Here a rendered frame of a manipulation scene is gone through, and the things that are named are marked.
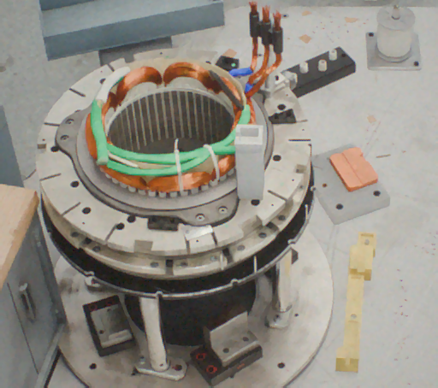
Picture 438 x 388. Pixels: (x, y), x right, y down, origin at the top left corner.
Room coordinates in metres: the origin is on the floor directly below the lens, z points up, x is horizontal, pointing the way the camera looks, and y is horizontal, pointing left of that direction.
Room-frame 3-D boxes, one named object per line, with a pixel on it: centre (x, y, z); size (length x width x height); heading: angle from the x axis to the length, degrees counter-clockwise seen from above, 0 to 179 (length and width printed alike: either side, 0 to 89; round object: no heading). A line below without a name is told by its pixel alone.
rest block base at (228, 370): (0.79, 0.01, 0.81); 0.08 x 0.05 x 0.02; 121
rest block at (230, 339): (0.80, 0.00, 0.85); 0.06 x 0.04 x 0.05; 121
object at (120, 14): (1.22, 0.11, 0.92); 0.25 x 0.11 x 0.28; 100
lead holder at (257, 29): (0.96, -0.06, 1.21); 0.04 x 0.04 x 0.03; 79
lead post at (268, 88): (0.98, -0.06, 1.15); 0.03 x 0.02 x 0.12; 161
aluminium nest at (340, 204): (1.09, -0.18, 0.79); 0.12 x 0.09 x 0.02; 19
